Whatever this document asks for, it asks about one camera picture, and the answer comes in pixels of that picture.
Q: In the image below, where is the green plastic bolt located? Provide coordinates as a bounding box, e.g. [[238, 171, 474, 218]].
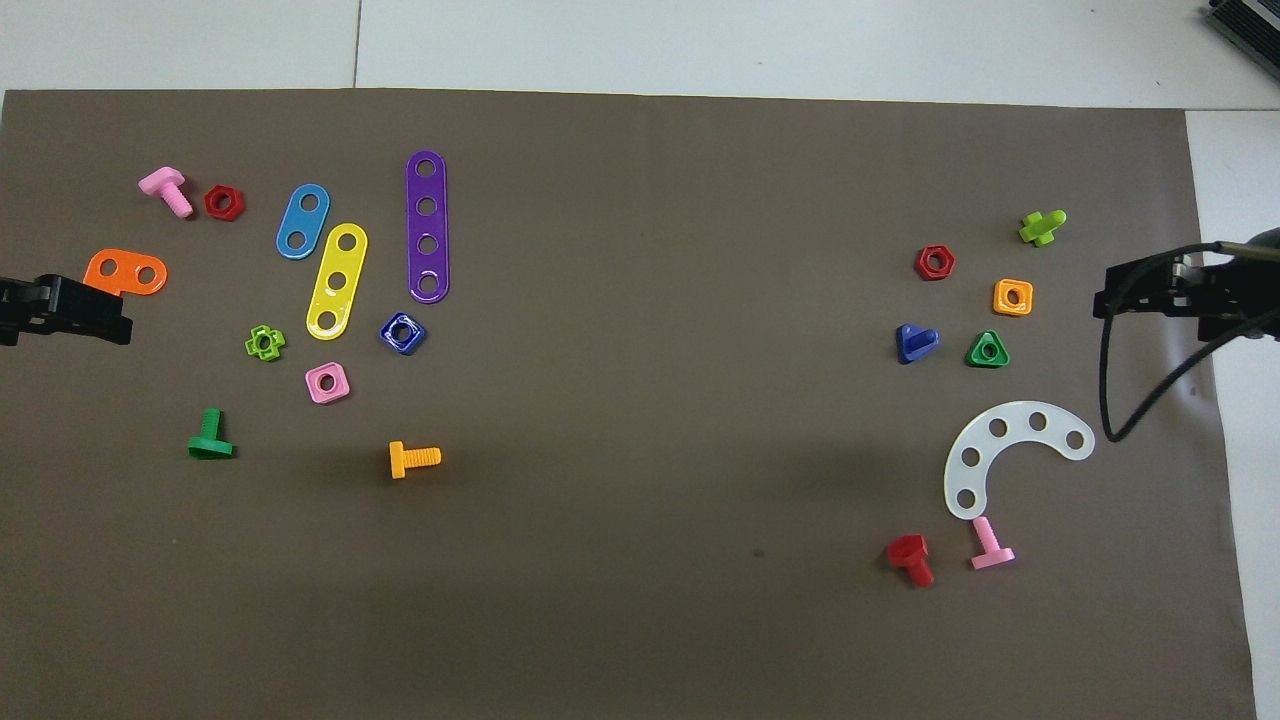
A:
[[187, 407, 236, 461]]

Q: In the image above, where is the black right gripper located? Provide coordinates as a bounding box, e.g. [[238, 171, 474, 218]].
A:
[[1093, 255, 1280, 341]]

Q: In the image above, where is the lime cross-head bolt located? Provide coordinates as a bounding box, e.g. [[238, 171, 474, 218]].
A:
[[1018, 209, 1068, 248]]

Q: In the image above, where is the orange plastic bolt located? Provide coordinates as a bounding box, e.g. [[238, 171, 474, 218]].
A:
[[388, 440, 443, 481]]

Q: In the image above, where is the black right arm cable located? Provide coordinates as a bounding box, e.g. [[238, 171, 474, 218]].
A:
[[1099, 242, 1280, 443]]

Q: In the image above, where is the blue two-hole plate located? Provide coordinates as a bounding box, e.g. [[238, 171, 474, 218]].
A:
[[275, 183, 331, 261]]

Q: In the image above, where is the pink square nut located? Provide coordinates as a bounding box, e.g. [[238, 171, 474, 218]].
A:
[[304, 361, 352, 405]]

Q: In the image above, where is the pink plastic bolt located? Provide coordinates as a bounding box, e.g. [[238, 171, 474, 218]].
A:
[[969, 515, 1017, 572], [137, 166, 195, 220]]

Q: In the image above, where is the brown table mat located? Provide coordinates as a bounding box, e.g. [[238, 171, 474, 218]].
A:
[[0, 88, 1259, 720]]

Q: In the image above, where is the grey ribbed device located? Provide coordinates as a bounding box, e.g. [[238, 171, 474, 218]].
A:
[[1205, 0, 1280, 56]]

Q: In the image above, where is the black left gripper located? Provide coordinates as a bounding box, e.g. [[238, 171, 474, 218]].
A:
[[0, 275, 134, 347]]

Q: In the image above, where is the orange three-hole corner plate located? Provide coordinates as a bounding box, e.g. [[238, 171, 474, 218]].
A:
[[83, 248, 169, 298]]

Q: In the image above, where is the blue triangle-head bolt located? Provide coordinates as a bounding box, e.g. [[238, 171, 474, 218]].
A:
[[895, 323, 941, 365]]

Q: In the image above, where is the white curved five-hole plate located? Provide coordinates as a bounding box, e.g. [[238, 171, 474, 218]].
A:
[[943, 401, 1097, 522]]

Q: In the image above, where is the yellow three-hole plate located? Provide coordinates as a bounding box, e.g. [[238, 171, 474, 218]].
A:
[[305, 222, 369, 342]]

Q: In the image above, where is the blue square nut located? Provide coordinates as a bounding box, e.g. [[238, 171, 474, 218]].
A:
[[379, 311, 429, 356]]

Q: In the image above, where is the purple four-hole plate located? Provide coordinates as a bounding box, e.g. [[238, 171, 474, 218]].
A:
[[405, 150, 451, 304]]

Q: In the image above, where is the red plastic bolt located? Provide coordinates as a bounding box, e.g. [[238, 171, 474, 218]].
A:
[[886, 534, 936, 589]]

